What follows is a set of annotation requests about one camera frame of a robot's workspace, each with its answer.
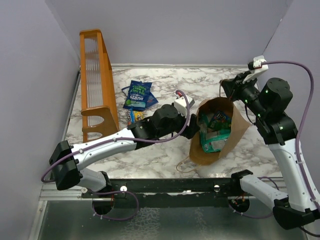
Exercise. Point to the dark blue snack packet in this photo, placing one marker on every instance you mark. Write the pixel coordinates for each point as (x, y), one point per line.
(150, 102)

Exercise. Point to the blue Burts crisps packet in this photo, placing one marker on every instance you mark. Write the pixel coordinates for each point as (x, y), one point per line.
(138, 95)

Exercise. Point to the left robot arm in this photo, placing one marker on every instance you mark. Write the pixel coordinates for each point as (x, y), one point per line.
(69, 163)

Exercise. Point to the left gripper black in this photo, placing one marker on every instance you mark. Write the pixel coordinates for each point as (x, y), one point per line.
(193, 127)

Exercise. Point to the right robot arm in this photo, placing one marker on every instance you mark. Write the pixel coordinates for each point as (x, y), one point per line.
(296, 207)

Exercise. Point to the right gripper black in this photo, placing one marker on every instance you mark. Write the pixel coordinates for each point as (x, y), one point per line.
(232, 84)

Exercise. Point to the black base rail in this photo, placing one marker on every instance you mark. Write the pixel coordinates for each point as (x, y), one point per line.
(170, 192)

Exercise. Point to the brown paper bag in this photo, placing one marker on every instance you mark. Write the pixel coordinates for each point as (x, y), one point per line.
(197, 157)

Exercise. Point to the yellow M&M's packet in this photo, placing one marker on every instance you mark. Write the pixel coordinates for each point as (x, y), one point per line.
(138, 115)

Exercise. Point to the orange wooden rack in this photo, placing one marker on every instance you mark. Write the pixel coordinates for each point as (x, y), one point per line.
(98, 98)

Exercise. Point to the blue snack packet in bag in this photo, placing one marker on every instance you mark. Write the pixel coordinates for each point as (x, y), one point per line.
(220, 121)

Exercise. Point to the green snack packet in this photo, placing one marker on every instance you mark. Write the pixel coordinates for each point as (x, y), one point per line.
(211, 140)

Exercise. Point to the small blue candy bar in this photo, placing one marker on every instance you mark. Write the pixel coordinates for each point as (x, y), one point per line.
(130, 116)

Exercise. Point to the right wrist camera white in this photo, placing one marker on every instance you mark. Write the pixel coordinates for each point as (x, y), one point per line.
(256, 68)

